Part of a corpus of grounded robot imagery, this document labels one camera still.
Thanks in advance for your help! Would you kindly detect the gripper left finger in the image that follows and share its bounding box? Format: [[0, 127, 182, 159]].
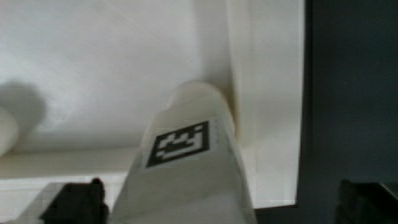
[[39, 178, 110, 224]]

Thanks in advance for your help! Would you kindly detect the white square table top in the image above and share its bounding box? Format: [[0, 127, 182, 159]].
[[0, 0, 305, 224]]

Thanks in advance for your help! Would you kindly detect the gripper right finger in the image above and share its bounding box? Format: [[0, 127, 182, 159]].
[[333, 180, 398, 224]]

